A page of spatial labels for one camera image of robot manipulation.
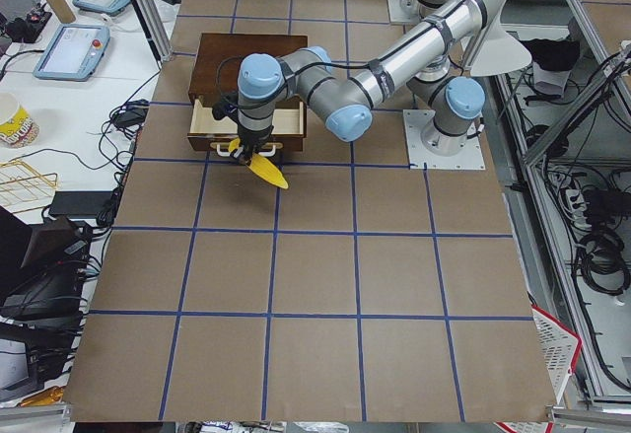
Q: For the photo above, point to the orange handled tool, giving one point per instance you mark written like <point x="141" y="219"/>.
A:
<point x="46" y="397"/>

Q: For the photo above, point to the white red mesh basket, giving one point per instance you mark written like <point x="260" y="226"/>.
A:
<point x="560" y="347"/>

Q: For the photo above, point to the gold wire rack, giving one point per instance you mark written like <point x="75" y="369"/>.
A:
<point x="23" y="188"/>

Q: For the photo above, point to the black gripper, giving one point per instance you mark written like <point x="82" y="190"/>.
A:
<point x="251" y="140"/>

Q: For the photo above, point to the black electronics stack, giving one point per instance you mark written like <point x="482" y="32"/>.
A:
<point x="43" y="270"/>

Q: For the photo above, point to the white plastic chair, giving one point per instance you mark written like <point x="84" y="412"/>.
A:
<point x="496" y="52"/>

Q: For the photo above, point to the yellow corn cob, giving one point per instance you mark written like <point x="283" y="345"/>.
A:
<point x="260" y="164"/>

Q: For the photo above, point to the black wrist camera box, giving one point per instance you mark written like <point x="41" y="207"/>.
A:
<point x="223" y="109"/>

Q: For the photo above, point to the yellow popcorn bucket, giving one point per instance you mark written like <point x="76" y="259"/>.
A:
<point x="18" y="129"/>

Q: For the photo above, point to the near teach pendant tablet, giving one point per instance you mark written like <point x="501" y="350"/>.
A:
<point x="73" y="54"/>

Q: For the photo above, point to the aluminium frame post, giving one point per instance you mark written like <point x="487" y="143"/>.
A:
<point x="153" y="29"/>

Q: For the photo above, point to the wooden drawer with white handle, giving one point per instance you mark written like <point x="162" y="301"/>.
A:
<point x="286" y="128"/>

